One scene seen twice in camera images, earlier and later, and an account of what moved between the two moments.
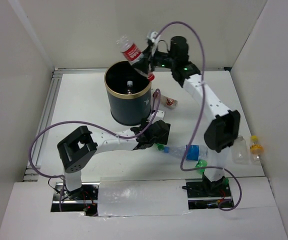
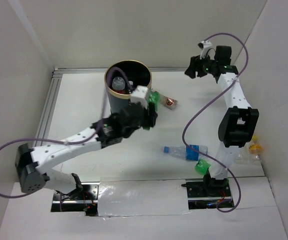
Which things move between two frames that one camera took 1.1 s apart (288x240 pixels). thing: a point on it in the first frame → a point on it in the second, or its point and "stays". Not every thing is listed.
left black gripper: [163, 139] → [152, 116]
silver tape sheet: [139, 196] stays
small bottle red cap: [169, 103] stays
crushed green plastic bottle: [161, 147] → [153, 97]
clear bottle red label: [134, 56] → [118, 83]
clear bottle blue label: [194, 152] stays
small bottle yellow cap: [256, 149] stays
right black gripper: [142, 65] → [193, 67]
